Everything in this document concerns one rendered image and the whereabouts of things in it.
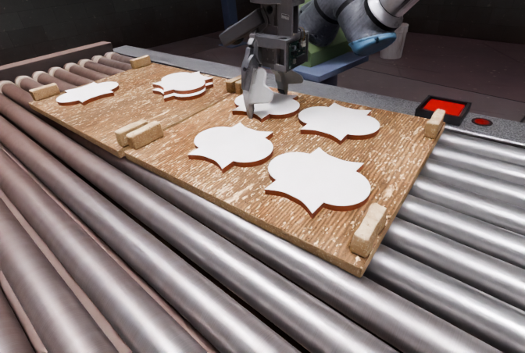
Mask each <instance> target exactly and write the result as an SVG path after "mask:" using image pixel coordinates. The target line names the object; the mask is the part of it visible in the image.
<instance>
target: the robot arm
mask: <svg viewBox="0 0 525 353"><path fill-rule="evenodd" d="M418 1H419V0H311V1H309V2H307V3H306V4H304V5H303V6H302V7H301V8H299V5H301V4H303V3H305V0H250V2H252V3H256V4H260V5H261V8H258V9H256V10H255V11H253V12H251V13H250V14H248V15H247V16H246V17H244V18H243V19H241V20H240V21H238V22H237V23H235V24H231V25H230V26H229V27H228V28H227V29H226V30H225V31H224V32H223V33H221V34H220V35H219V37H220V40H221V42H222V44H223V46H224V47H227V46H228V45H239V44H240V43H241V42H242V41H243V40H244V38H246V37H247V36H249V37H250V38H249V39H248V42H247V45H248V47H246V51H245V56H244V58H243V62H242V65H241V89H242V90H243V98H244V102H245V108H246V112H247V115H248V118H249V119H252V117H253V112H254V109H255V108H254V104H264V103H270V102H271V101H272V99H273V92H272V91H271V90H270V89H269V88H268V87H267V86H266V71H265V70H264V69H263V68H258V67H262V66H265V67H269V68H270V69H271V71H272V72H273V73H274V75H275V81H276V82H277V90H278V91H279V92H280V93H281V94H288V85H289V84H300V83H302V82H303V77H302V75H301V74H299V73H297V72H295V71H294V70H293V69H294V68H295V67H297V66H300V65H301V64H303V63H305V62H308V50H309V42H310V43H311V44H313V45H316V46H320V47H325V46H328V45H329V44H330V43H331V42H332V41H333V40H334V39H335V37H336V35H337V33H338V30H339V28H340V27H341V29H342V31H343V33H344V35H345V37H346V39H347V41H348V45H349V46H350V47H351V49H352V51H353V52H354V54H355V55H357V56H366V55H371V54H373V53H376V52H379V51H381V50H383V49H385V48H386V47H388V46H389V45H391V44H392V43H393V42H394V41H395V39H396V33H395V30H396V29H397V28H398V27H400V26H401V25H402V21H403V15H404V14H405V13H406V12H408V11H409V10H410V9H411V8H412V7H413V6H414V5H415V4H416V3H417V2H418ZM305 42H306V43H305Z"/></svg>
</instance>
